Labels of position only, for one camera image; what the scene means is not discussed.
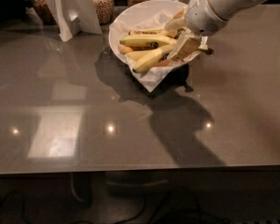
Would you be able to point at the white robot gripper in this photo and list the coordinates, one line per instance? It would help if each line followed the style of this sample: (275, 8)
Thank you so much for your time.
(202, 14)

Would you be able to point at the small lower yellow banana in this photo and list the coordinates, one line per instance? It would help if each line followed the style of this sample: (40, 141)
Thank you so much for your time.
(136, 55)

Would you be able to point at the glass jar of nuts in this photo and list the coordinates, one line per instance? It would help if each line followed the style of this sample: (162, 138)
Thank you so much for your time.
(104, 10)

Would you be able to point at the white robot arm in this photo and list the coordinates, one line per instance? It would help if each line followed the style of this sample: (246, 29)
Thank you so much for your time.
(227, 9)

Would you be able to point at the white paper liner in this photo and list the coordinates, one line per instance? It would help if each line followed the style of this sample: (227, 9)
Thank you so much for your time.
(152, 76)

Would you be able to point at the white ceramic bowl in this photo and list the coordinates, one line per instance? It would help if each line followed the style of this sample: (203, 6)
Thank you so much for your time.
(156, 5)

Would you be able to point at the white folded card stand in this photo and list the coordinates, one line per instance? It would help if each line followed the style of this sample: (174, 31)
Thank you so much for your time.
(74, 16)

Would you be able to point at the dark glass jar left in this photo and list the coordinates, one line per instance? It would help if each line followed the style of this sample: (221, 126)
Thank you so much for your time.
(42, 10)

